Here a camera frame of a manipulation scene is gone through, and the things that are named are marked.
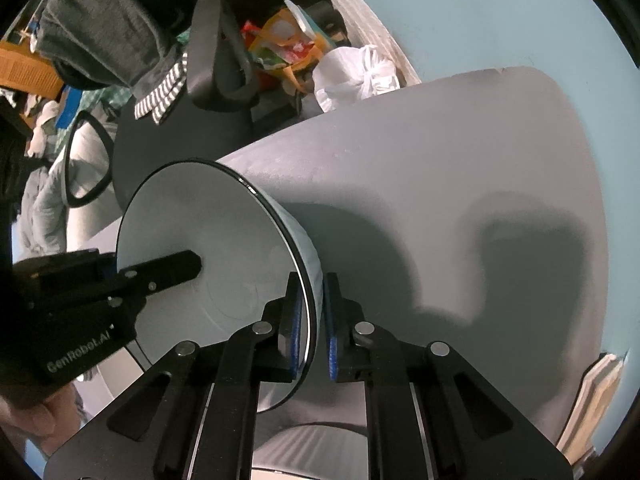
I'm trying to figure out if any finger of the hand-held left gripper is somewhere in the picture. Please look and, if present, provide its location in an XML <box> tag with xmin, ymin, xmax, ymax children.
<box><xmin>119</xmin><ymin>249</ymin><xmax>202</xmax><ymax>292</ymax></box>

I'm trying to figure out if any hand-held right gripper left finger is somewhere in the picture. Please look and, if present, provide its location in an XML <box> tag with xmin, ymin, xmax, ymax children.
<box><xmin>42</xmin><ymin>272</ymin><xmax>311</xmax><ymax>480</ymax></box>

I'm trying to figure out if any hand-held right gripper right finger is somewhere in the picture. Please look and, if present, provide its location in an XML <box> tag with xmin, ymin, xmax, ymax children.
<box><xmin>322</xmin><ymin>272</ymin><xmax>573</xmax><ymax>480</ymax></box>

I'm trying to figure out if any white bowl dark rim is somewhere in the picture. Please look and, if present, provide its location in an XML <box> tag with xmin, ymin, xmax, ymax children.
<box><xmin>116</xmin><ymin>160</ymin><xmax>326</xmax><ymax>413</ymax></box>

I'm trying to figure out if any person's left hand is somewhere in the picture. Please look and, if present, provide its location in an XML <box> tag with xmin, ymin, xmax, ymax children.
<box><xmin>0</xmin><ymin>385</ymin><xmax>86</xmax><ymax>456</ymax></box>

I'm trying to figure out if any grey duvet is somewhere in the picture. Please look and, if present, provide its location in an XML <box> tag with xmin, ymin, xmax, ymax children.
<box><xmin>20</xmin><ymin>120</ymin><xmax>121</xmax><ymax>256</ymax></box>

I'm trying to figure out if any black office chair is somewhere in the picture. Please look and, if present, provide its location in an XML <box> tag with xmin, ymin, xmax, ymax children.
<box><xmin>65</xmin><ymin>0</ymin><xmax>346</xmax><ymax>221</ymax></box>

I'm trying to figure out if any green checked tablecloth table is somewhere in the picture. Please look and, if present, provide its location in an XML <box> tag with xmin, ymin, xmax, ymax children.
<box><xmin>75</xmin><ymin>87</ymin><xmax>131</xmax><ymax>111</ymax></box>

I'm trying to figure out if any blue open box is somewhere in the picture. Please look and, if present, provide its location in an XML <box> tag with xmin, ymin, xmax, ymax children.
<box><xmin>55</xmin><ymin>85</ymin><xmax>83</xmax><ymax>131</ymax></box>

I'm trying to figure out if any wooden louvred wardrobe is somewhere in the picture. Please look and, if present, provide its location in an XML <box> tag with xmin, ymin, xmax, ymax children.
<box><xmin>0</xmin><ymin>40</ymin><xmax>66</xmax><ymax>101</ymax></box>

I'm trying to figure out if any grey hooded sweater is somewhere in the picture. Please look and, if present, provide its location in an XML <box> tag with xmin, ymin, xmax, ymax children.
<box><xmin>37</xmin><ymin>0</ymin><xmax>191</xmax><ymax>126</ymax></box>

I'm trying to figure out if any tied white plastic bag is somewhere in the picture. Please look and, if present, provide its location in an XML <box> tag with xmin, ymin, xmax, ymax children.
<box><xmin>312</xmin><ymin>45</ymin><xmax>401</xmax><ymax>113</ymax></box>

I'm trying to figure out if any orange shopping bag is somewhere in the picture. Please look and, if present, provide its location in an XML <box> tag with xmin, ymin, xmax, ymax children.
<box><xmin>242</xmin><ymin>0</ymin><xmax>336</xmax><ymax>96</ymax></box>

